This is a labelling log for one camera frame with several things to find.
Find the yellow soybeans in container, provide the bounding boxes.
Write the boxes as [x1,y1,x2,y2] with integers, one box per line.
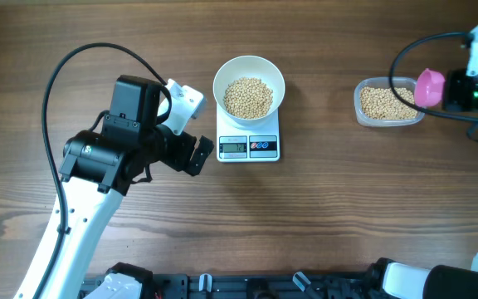
[359,86,418,120]

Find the white digital kitchen scale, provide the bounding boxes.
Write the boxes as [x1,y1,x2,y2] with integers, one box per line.
[217,107,280,163]

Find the white bowl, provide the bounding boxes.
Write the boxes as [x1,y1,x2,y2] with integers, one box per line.
[212,56,285,123]

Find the pink plastic scoop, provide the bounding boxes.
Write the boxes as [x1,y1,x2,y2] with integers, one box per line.
[414,68,446,107]

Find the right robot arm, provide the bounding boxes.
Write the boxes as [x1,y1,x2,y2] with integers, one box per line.
[366,69,478,298]

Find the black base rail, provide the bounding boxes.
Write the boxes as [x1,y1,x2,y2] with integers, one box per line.
[79,272,443,299]

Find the clear plastic container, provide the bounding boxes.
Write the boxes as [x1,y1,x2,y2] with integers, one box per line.
[354,77,424,127]

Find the soybeans in bowl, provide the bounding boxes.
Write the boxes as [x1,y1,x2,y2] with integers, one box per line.
[223,77,273,120]

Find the left black cable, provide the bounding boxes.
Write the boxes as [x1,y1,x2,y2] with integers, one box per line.
[31,42,169,299]

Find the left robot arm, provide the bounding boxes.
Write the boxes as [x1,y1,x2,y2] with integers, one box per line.
[16,75,214,298]

